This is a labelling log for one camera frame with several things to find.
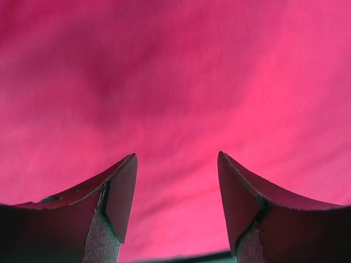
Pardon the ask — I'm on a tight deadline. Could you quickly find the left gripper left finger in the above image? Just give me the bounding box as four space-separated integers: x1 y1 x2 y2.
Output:
1 154 137 262

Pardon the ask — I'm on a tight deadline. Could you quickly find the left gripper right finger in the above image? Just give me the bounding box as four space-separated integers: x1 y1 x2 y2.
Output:
217 152 350 262

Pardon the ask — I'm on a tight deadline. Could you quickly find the magenta polo shirt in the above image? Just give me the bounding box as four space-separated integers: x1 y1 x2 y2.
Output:
1 1 350 262

